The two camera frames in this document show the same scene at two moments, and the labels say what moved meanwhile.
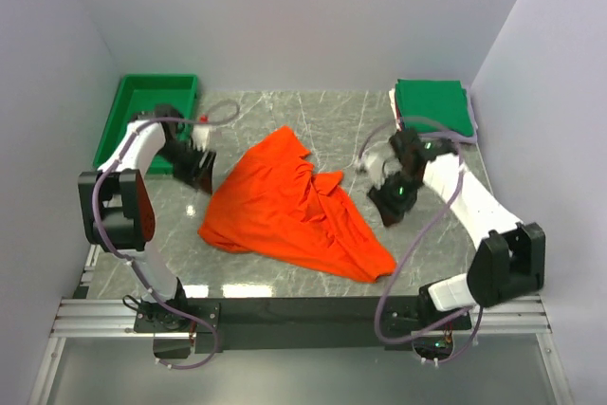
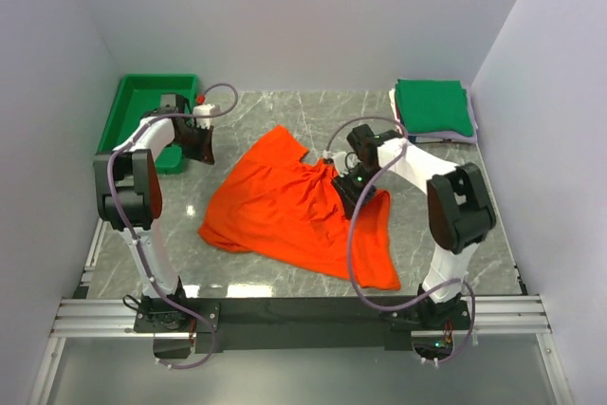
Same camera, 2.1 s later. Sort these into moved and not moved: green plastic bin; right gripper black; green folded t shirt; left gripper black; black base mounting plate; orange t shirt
Moved: left gripper black; right gripper black
Not moved: black base mounting plate; orange t shirt; green plastic bin; green folded t shirt
